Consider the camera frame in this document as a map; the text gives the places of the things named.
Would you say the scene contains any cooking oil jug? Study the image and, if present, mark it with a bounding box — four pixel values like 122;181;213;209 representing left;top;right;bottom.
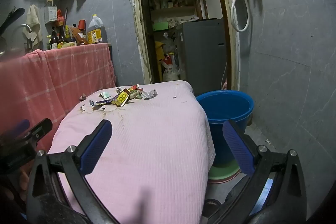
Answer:
87;14;103;45

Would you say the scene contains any dark glass bottle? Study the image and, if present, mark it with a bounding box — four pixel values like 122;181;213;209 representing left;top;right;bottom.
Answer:
50;27;58;50
58;25;66;47

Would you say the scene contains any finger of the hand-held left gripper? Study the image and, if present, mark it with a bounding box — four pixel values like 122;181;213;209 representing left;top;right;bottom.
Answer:
28;118;53;140
0;120;30;142

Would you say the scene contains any dark wooden door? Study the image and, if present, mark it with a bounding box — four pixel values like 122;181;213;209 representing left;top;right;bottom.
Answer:
138;0;162;83

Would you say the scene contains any metal faucet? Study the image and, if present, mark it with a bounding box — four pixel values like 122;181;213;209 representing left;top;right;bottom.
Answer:
10;24;33;52

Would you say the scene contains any white rice bag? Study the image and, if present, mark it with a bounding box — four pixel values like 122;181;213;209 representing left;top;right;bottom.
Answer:
161;52;182;82

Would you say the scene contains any yellow snack packet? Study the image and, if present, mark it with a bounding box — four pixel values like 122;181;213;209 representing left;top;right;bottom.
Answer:
112;89;130;107

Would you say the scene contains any blue plastic bucket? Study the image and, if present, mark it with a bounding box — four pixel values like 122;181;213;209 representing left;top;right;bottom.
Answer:
196;90;255;168

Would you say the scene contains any person's left hand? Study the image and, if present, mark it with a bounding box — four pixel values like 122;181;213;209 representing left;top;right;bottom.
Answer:
19;169;30;190

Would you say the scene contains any purple wrapper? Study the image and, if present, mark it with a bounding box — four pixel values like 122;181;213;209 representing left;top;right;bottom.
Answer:
89;99;113;106

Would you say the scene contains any black pan handle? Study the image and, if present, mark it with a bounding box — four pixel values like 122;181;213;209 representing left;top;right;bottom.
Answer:
0;7;25;35

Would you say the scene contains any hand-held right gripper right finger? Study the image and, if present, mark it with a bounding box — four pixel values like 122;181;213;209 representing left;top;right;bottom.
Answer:
210;120;307;224

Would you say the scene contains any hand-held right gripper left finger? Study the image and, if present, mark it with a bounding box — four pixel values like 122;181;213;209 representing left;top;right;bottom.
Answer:
26;120;121;224

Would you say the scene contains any wooden door frame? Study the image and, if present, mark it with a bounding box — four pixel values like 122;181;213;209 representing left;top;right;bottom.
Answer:
129;0;240;92

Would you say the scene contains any metal utensil holder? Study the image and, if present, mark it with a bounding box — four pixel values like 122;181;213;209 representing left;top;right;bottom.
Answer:
44;6;58;24

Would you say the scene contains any bunch of clear bags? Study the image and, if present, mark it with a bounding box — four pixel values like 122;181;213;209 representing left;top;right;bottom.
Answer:
163;32;179;54

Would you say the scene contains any red plastic bag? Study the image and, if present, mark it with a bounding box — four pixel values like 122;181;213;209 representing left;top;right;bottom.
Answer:
56;9;65;28

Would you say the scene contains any beige towel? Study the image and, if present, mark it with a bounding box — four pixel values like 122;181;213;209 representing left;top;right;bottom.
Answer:
22;4;43;42

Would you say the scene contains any dark sandal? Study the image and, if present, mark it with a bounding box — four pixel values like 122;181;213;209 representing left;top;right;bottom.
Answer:
205;199;223;216

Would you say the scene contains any grey washing machine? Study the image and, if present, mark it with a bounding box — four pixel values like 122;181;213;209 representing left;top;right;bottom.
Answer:
178;18;227;97

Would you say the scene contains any row of small jars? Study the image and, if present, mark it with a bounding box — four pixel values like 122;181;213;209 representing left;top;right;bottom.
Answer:
157;0;195;9

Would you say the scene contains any green plastic basin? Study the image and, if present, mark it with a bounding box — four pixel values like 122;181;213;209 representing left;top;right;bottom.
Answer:
209;161;242;182

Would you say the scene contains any yellow plastic item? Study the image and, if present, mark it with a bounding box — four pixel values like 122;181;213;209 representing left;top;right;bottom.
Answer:
155;41;164;75

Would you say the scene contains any pink ribbed blanket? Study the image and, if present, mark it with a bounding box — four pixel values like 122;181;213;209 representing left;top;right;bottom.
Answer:
49;80;216;224

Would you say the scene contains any red plaid cloth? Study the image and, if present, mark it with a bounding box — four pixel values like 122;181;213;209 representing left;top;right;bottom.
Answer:
0;43;117;153

